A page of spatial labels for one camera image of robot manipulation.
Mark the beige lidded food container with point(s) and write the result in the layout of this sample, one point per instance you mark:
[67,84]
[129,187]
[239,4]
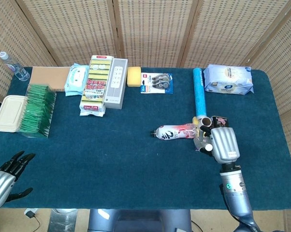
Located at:
[9,113]

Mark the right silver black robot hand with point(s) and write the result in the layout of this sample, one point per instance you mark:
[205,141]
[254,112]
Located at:
[224,145]

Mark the plastic bottle white red label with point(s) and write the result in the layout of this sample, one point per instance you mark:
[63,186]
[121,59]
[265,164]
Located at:
[172,133]

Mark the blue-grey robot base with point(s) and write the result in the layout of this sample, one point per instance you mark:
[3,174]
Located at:
[140,221]

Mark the clear glass tube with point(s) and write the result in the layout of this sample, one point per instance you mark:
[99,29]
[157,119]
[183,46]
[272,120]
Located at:
[209,146]

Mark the large white blue tissue pack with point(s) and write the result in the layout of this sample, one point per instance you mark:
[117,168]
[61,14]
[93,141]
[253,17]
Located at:
[227,79]

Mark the dark teal table mat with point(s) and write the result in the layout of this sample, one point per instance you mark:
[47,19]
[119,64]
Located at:
[111,164]

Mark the blue roll cylinder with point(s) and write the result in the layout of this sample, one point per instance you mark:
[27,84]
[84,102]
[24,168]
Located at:
[199,91]

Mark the brown spiral notebook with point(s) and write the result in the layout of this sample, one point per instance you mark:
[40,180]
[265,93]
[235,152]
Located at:
[48,77]

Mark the clear box of green packets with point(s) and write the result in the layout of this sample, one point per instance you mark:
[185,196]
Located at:
[38,111]

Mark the correction tape blister pack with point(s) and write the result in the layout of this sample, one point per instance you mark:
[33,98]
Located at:
[157,83]

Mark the small light blue wipes pack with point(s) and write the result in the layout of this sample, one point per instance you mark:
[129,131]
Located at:
[75,79]

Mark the long white power strip box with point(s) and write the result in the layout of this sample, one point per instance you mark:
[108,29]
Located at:
[115,84]

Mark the white cardboard tube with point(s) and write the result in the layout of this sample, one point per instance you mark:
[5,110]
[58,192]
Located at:
[203,124]

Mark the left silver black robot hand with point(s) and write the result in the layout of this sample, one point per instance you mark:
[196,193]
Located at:
[0,183]

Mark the grey metal table leg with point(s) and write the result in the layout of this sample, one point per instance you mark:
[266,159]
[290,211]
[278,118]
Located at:
[63,221]

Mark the yellow green scouring sponge pack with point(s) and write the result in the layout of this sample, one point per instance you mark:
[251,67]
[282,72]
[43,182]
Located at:
[96,87]

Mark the black gold tin can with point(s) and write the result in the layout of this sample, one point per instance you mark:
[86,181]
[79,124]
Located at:
[220,121]

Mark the clear water bottle white cap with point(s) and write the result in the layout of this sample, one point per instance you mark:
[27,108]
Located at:
[15,67]

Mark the thick yellow sponge block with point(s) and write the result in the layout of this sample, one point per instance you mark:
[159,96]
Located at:
[134,76]

